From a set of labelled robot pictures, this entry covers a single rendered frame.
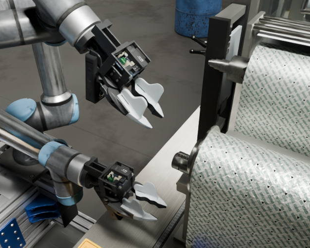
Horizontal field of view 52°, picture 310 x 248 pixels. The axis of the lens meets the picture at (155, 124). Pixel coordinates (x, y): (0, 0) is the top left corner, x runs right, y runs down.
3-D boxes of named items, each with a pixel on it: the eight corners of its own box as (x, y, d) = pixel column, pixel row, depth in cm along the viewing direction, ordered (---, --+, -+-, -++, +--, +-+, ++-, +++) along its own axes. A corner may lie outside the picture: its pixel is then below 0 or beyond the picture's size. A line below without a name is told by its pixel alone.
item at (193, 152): (205, 134, 69) (191, 144, 62) (214, 137, 68) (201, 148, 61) (198, 165, 71) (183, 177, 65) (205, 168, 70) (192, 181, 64)
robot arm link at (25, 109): (9, 129, 127) (-1, 101, 119) (44, 120, 132) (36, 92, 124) (13, 147, 119) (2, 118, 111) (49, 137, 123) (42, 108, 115)
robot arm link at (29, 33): (17, 22, 74) (12, -4, 64) (66, 15, 78) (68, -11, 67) (26, 54, 73) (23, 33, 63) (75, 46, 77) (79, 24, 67)
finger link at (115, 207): (128, 219, 72) (102, 199, 76) (128, 223, 73) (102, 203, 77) (142, 206, 75) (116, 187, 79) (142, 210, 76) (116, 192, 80)
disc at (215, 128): (213, 163, 75) (222, 111, 66) (215, 164, 75) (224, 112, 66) (185, 206, 65) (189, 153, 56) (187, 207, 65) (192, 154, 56)
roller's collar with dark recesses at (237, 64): (233, 74, 84) (237, 50, 80) (256, 79, 81) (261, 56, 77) (224, 84, 79) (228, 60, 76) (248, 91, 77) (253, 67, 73)
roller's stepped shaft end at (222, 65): (210, 65, 84) (212, 53, 82) (232, 71, 82) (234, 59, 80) (205, 70, 82) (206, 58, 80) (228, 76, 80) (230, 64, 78)
